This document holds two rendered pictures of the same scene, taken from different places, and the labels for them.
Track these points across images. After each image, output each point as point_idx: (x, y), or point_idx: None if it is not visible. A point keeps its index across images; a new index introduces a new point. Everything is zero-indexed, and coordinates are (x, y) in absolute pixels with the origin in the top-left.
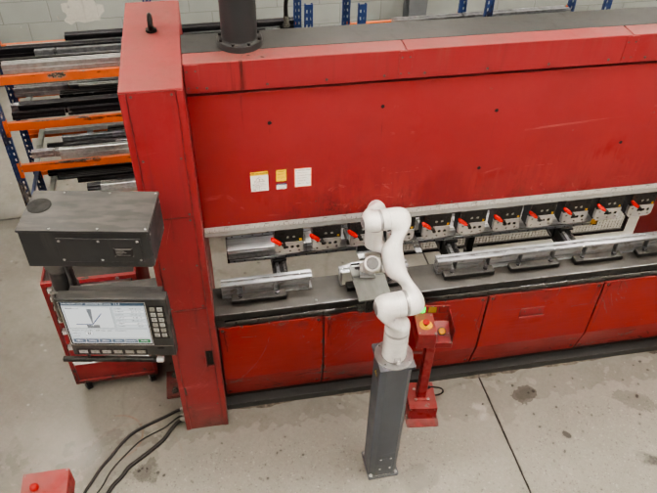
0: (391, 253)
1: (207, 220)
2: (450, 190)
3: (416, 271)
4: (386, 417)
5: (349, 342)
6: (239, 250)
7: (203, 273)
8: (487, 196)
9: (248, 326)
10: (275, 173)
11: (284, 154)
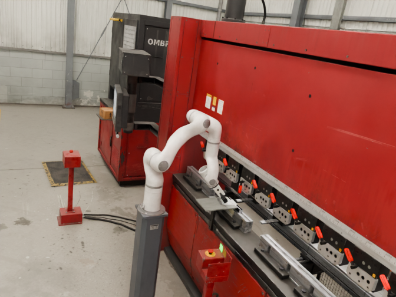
0: (177, 129)
1: None
2: (274, 162)
3: (254, 237)
4: (134, 257)
5: None
6: None
7: (167, 131)
8: (294, 185)
9: (178, 192)
10: (213, 98)
11: (218, 86)
